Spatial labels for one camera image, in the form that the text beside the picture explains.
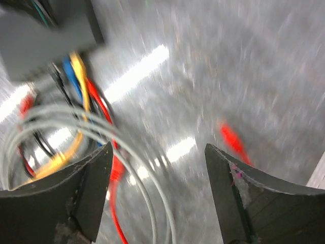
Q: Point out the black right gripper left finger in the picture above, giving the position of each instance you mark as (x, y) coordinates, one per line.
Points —
(65, 207)

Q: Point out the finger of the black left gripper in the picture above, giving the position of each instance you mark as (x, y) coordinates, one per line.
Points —
(42, 12)

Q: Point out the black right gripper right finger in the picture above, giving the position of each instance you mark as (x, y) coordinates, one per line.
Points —
(255, 207)

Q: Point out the black network switch box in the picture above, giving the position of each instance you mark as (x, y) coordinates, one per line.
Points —
(28, 47)

